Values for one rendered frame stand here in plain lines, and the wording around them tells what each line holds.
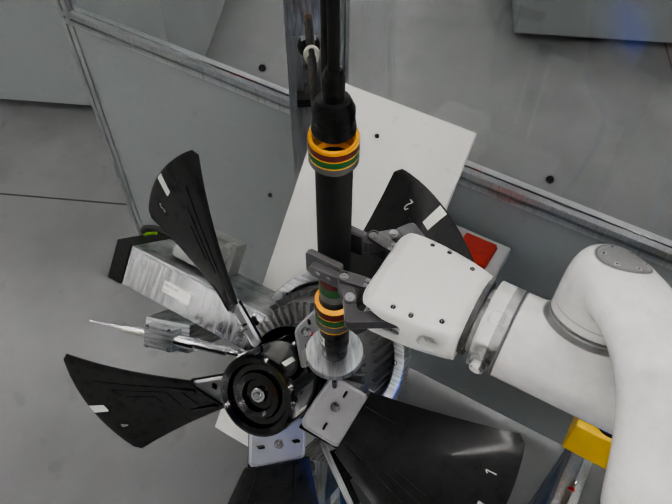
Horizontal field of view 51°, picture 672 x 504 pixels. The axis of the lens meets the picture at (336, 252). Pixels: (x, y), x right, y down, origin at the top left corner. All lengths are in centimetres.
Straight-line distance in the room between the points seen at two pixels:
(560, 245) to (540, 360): 101
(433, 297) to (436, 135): 52
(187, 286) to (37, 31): 209
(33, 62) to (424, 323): 280
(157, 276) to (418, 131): 51
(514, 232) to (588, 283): 107
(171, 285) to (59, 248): 166
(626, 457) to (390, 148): 73
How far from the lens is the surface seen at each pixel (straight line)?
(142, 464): 233
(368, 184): 116
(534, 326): 63
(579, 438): 122
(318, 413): 101
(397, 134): 115
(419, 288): 65
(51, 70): 327
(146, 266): 126
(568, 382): 63
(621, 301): 56
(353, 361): 86
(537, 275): 172
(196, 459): 230
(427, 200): 93
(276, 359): 97
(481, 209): 163
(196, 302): 121
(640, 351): 54
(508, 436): 102
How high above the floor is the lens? 211
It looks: 52 degrees down
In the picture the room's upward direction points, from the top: straight up
